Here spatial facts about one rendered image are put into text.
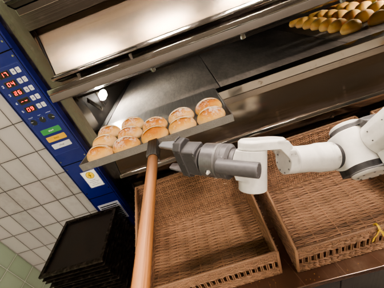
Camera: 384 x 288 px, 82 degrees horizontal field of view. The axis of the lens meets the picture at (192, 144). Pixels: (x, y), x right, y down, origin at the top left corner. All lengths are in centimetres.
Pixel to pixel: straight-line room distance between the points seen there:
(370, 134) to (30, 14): 107
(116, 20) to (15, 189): 99
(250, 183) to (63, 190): 107
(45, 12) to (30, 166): 70
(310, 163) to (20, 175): 128
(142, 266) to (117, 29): 79
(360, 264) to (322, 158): 60
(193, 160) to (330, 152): 32
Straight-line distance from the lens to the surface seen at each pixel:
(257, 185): 51
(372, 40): 125
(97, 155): 82
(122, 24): 95
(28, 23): 105
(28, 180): 140
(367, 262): 111
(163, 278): 116
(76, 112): 109
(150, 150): 68
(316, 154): 58
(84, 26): 100
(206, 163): 53
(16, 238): 179
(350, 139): 62
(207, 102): 80
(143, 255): 44
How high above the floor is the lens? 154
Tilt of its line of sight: 31 degrees down
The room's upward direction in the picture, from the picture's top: 21 degrees counter-clockwise
